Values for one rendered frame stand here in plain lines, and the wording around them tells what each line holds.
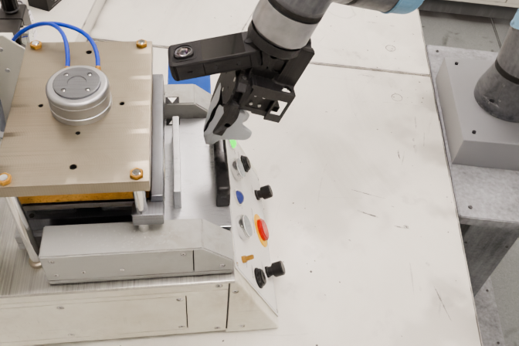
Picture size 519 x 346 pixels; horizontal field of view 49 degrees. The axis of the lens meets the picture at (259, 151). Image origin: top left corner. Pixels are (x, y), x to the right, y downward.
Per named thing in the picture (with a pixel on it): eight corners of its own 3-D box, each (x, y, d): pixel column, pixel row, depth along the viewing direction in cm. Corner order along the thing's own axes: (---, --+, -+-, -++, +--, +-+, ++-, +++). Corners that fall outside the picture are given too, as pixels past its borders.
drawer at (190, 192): (21, 252, 80) (6, 220, 74) (42, 138, 94) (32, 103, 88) (231, 241, 83) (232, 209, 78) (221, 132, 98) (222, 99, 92)
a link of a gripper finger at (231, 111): (223, 144, 77) (249, 98, 71) (212, 141, 77) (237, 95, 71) (221, 119, 80) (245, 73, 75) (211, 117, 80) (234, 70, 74)
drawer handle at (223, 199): (216, 206, 83) (216, 189, 80) (210, 132, 92) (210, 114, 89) (229, 206, 83) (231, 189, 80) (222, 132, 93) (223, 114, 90)
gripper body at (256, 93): (276, 128, 77) (319, 62, 69) (217, 113, 74) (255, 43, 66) (269, 89, 82) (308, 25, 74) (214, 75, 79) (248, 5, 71)
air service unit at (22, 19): (5, 104, 93) (-21, 30, 82) (20, 49, 102) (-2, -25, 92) (39, 103, 94) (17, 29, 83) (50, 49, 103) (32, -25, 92)
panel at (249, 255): (277, 317, 95) (234, 267, 81) (257, 178, 115) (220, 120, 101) (288, 313, 94) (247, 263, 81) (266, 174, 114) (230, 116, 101)
